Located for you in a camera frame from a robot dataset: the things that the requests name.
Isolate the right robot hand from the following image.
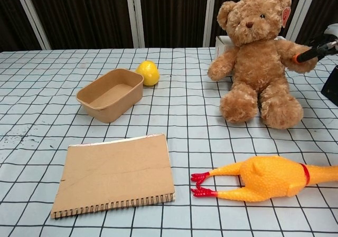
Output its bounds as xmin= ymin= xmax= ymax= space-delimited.
xmin=292 ymin=23 xmax=338 ymax=64

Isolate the brown plush teddy bear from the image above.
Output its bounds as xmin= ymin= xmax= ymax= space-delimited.
xmin=207 ymin=0 xmax=319 ymax=130

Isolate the black box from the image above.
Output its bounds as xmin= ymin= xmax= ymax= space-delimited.
xmin=321 ymin=65 xmax=338 ymax=103

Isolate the white cardboard box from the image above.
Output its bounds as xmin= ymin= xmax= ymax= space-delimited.
xmin=215 ymin=35 xmax=286 ymax=78

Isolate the yellow rubber chicken toy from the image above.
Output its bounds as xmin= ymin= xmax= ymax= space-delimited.
xmin=190 ymin=155 xmax=338 ymax=203

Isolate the checked grid tablecloth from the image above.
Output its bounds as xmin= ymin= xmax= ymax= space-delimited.
xmin=0 ymin=46 xmax=338 ymax=237

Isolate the yellow lemon toy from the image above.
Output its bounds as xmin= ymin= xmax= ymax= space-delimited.
xmin=135 ymin=60 xmax=161 ymax=87

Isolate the brown paper food tray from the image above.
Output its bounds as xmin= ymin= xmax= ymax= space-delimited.
xmin=76 ymin=68 xmax=144 ymax=124

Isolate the brown spiral notebook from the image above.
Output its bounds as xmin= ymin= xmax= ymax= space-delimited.
xmin=50 ymin=134 xmax=176 ymax=220

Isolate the white partition post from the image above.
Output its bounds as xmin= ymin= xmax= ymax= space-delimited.
xmin=125 ymin=0 xmax=145 ymax=48
xmin=203 ymin=0 xmax=218 ymax=48
xmin=286 ymin=0 xmax=314 ymax=43
xmin=12 ymin=0 xmax=52 ymax=50

